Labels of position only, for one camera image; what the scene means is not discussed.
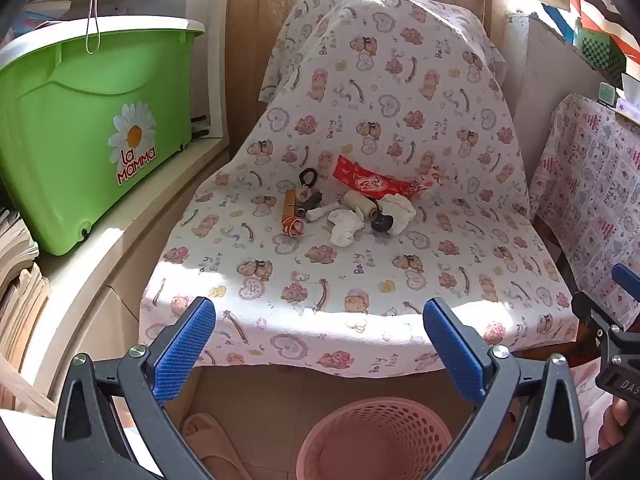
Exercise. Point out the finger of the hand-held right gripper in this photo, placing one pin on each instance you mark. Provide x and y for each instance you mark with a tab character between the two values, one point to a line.
627	277
590	310

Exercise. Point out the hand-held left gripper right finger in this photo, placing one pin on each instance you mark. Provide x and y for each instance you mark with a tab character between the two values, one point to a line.
452	355

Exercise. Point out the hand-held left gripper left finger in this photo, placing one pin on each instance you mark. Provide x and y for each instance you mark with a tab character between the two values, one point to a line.
184	347

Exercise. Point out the pink plastic basket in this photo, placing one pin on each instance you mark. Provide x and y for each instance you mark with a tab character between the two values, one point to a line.
385	435

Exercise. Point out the black round cap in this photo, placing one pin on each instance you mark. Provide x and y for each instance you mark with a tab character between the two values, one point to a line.
382	223

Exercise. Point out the white tissue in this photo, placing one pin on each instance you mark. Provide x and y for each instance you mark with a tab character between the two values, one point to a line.
345	227
400	212

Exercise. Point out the beige thread spool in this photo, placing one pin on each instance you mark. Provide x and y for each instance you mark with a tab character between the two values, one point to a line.
362	205

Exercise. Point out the brown wooden tube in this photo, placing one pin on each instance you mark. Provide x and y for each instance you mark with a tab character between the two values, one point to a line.
289	203

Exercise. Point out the white stick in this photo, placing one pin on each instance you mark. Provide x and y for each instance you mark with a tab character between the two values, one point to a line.
317	213

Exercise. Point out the red snack wrapper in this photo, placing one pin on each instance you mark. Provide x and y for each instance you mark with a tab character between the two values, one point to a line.
370	180

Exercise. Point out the black marker pen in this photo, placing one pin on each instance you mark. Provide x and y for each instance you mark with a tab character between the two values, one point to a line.
312	201

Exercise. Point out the person's right hand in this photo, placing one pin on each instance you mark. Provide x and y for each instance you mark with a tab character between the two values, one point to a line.
615	427

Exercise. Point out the pink slipper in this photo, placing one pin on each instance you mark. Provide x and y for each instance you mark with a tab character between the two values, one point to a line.
210	440

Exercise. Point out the pink printed tablecloth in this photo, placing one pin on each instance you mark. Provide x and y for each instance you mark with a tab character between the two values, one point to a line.
590	185

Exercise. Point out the bear printed white cloth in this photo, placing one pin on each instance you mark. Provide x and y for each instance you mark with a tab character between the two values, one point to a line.
400	270

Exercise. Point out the cream cabinet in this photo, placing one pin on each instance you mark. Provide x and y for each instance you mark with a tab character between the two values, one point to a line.
100	270

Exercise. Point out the stack of worn books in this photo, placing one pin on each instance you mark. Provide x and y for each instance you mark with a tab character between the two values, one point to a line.
20	270

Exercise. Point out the black rod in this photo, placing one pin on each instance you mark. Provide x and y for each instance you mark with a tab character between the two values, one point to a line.
200	134
199	120

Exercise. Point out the green plastic storage box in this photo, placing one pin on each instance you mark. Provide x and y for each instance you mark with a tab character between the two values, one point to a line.
75	150

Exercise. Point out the white box lid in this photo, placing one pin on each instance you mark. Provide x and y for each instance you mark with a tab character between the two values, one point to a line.
125	22

